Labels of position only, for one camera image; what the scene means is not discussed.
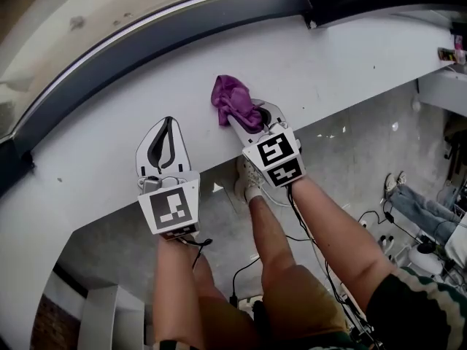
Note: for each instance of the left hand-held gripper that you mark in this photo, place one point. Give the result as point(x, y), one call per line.
point(168, 208)

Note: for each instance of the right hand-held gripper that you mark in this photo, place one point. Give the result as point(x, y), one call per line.
point(275, 148)

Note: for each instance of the purple cloth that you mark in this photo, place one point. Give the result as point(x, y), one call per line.
point(233, 97)

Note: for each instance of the person's left forearm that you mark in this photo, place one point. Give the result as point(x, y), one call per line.
point(175, 294)

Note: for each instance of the person's right forearm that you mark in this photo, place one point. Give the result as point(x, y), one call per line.
point(339, 239)

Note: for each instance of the person's right white shoe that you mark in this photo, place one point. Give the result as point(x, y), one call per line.
point(250, 181)

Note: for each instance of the person's right leg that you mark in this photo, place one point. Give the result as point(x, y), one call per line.
point(271, 239)

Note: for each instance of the person's leg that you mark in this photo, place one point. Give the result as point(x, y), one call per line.
point(208, 279)
point(271, 239)

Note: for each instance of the person's left leg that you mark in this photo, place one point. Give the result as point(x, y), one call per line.
point(208, 279)

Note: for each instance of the white shelf cabinet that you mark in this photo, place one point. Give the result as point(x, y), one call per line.
point(98, 315)

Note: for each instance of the brown shorts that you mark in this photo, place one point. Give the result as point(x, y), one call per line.
point(303, 297)

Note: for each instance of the white water dispenser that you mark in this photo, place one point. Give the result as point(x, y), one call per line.
point(445, 89)

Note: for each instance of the white wheeled rack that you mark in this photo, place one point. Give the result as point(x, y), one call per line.
point(425, 261)

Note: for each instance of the small pink bottle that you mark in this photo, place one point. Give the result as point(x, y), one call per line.
point(459, 42)

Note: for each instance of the green sweatshirt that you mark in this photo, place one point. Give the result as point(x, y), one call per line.
point(419, 312)

